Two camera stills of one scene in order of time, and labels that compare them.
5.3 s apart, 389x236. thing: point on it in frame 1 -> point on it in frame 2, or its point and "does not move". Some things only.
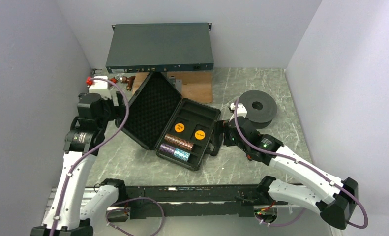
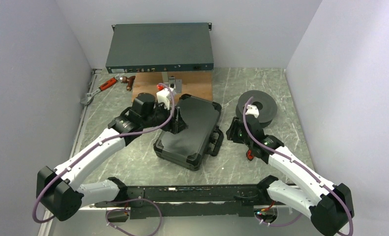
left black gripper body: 111,112 -> 158,117
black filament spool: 261,108 does not move
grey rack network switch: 160,47 does not move
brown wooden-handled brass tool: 128,80 does not move
